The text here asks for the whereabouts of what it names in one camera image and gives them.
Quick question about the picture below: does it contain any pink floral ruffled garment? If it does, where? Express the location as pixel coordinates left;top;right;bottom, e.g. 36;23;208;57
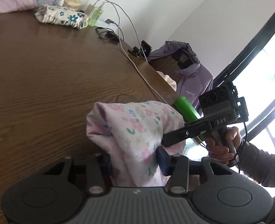
86;101;184;187

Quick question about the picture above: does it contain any person's right hand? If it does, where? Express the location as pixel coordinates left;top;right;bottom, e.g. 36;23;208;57
204;126;242;165

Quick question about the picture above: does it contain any green object at edge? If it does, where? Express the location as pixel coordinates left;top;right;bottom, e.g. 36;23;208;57
173;96;206;142

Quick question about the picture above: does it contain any purple jacket on chair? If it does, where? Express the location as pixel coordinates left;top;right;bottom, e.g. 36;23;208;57
148;41;214;111

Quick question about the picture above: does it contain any cream cloth on chair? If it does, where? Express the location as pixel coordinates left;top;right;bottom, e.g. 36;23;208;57
156;71;177;91

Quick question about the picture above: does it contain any phone on black stand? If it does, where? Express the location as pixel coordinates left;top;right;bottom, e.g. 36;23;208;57
128;41;152;60

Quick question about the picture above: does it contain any white power strip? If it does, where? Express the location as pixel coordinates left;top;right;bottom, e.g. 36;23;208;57
95;20;117;32

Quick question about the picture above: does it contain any green spray bottle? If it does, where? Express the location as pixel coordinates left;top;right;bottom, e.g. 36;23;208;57
88;1;106;27

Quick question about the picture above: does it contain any stack of snack packets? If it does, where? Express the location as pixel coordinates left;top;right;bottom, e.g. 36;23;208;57
63;0;81;11

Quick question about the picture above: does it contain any teal flower folded cloth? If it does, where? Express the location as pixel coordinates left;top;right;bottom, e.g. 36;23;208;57
35;5;89;29

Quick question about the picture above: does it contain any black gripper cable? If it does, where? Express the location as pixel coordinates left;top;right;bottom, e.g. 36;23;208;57
198;120;249;174

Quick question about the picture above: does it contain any black cable with adapter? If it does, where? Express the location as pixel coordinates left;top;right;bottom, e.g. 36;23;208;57
95;26;125;43

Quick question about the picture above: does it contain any white charging cable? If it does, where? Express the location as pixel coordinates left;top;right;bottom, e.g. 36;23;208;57
91;0;173;105

